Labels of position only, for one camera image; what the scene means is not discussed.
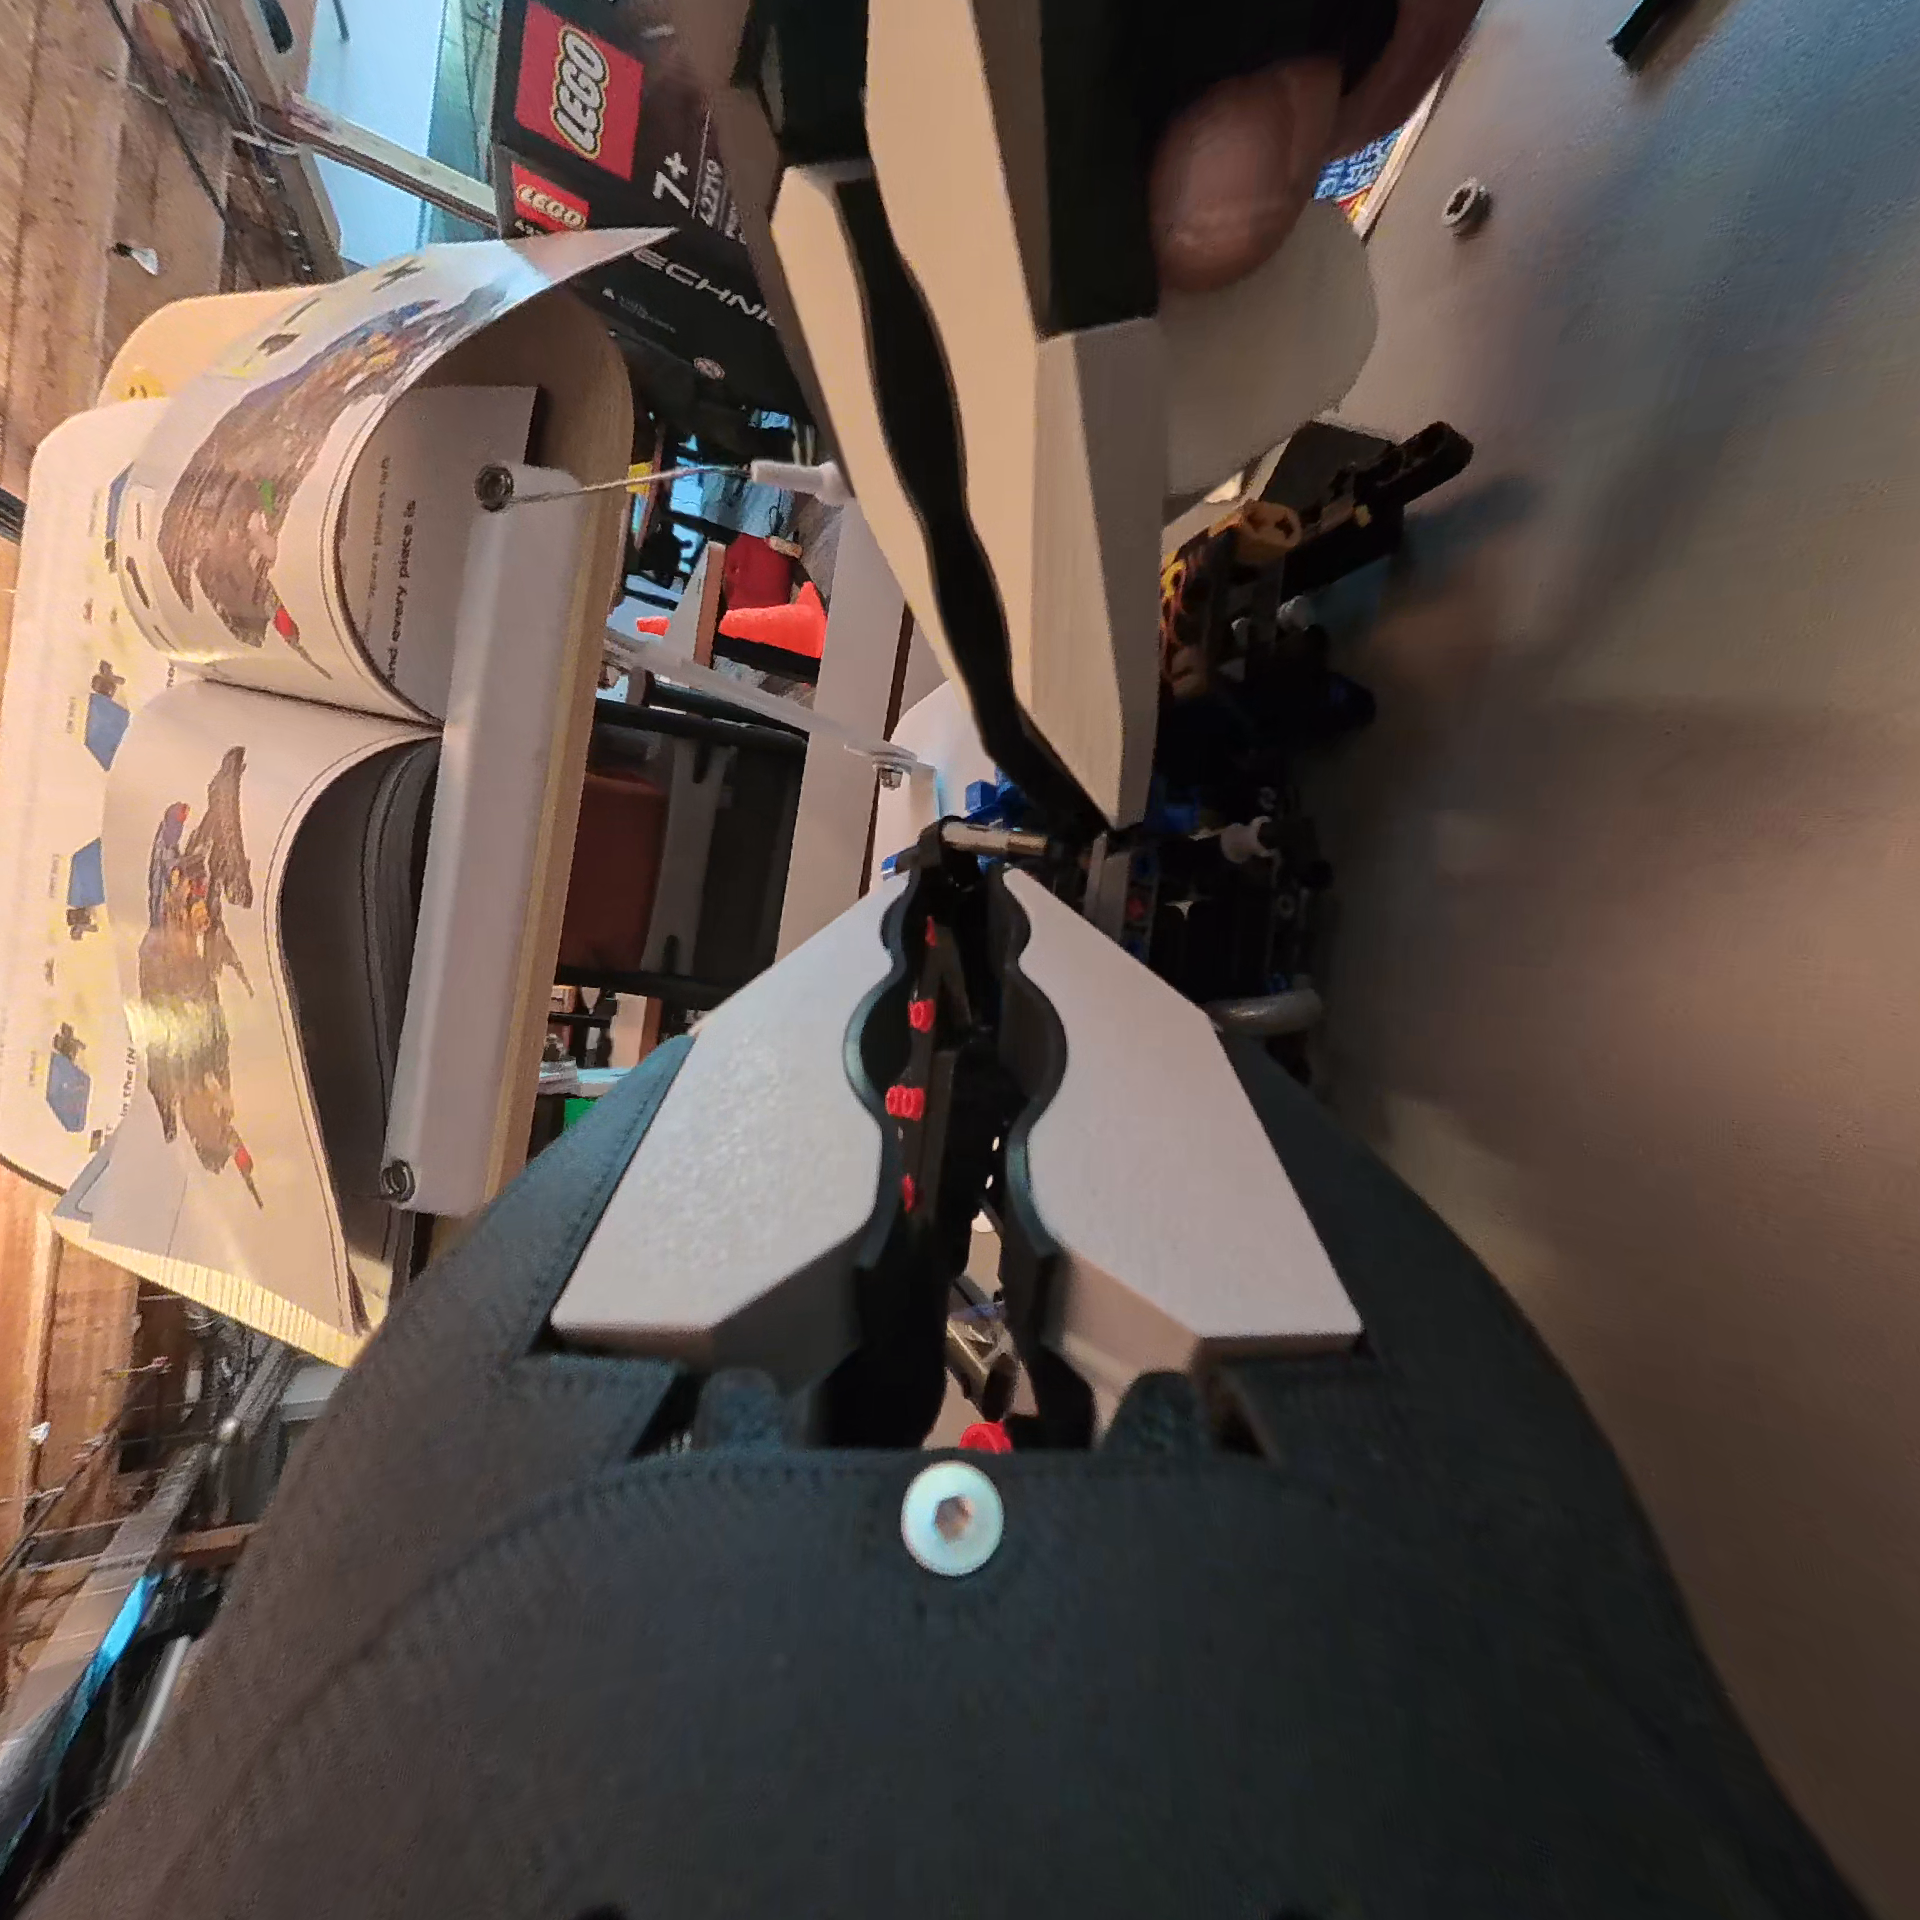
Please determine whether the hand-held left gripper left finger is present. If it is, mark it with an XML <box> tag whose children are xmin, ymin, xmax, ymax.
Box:
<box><xmin>549</xmin><ymin>871</ymin><xmax>929</xmax><ymax>1449</ymax></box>

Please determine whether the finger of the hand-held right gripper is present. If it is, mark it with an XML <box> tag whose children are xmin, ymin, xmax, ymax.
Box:
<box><xmin>768</xmin><ymin>158</ymin><xmax>1108</xmax><ymax>830</ymax></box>
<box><xmin>865</xmin><ymin>0</ymin><xmax>1169</xmax><ymax>831</ymax></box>

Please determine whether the monster truck toy set box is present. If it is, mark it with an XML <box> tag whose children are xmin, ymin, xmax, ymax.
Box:
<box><xmin>492</xmin><ymin>0</ymin><xmax>819</xmax><ymax>413</ymax></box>

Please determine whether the sticker sheet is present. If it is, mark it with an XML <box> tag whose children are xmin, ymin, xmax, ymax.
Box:
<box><xmin>1312</xmin><ymin>119</ymin><xmax>1420</xmax><ymax>234</ymax></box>

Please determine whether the instruction booklet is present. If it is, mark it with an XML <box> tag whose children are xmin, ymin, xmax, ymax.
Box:
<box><xmin>0</xmin><ymin>223</ymin><xmax>676</xmax><ymax>1367</ymax></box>

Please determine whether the black zippered case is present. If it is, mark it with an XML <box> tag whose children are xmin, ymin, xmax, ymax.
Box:
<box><xmin>276</xmin><ymin>732</ymin><xmax>443</xmax><ymax>1278</ymax></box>

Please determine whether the orange traffic cone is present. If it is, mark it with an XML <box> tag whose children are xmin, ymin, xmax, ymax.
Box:
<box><xmin>717</xmin><ymin>582</ymin><xmax>829</xmax><ymax>669</ymax></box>

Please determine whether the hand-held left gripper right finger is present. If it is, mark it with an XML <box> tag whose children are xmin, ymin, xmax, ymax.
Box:
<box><xmin>990</xmin><ymin>867</ymin><xmax>1366</xmax><ymax>1449</ymax></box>

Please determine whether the person's right hand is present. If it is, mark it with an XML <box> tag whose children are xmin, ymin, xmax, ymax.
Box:
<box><xmin>1150</xmin><ymin>0</ymin><xmax>1490</xmax><ymax>291</ymax></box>

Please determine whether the white wooden book stand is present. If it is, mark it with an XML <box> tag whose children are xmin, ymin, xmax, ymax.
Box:
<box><xmin>97</xmin><ymin>286</ymin><xmax>962</xmax><ymax>1247</ymax></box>

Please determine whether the brick-built toy truck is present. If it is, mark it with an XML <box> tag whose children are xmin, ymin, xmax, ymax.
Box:
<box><xmin>882</xmin><ymin>420</ymin><xmax>1475</xmax><ymax>1460</ymax></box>

